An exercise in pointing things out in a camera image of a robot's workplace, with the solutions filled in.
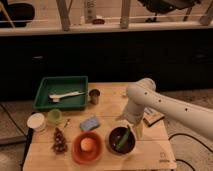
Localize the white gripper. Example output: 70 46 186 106
122 100 144 139

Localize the green pepper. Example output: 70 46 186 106
115 125 131 151

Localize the small packet under arm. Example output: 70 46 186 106
143 108 164 127

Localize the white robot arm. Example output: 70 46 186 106
123 78 213 141

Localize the dark purple bowl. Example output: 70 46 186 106
106 126 136 155

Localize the orange bowl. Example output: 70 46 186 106
71 131 103 164

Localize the blue sponge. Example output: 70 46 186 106
80 116 100 131

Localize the orange ball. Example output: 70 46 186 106
80 138 93 151

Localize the metal cup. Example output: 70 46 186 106
89 89 100 105

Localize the small metal spoon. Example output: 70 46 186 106
63 119 70 129

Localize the green tray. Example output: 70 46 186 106
34 76 88 111

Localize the bunch of dark grapes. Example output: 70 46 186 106
52 128 68 154

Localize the green plastic cup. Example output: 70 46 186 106
47 109 62 125

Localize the white plastic utensil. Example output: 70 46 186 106
49 91 85 102

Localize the white cup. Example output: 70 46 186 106
27 113 46 132

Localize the black cable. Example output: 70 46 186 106
168 132 213 171

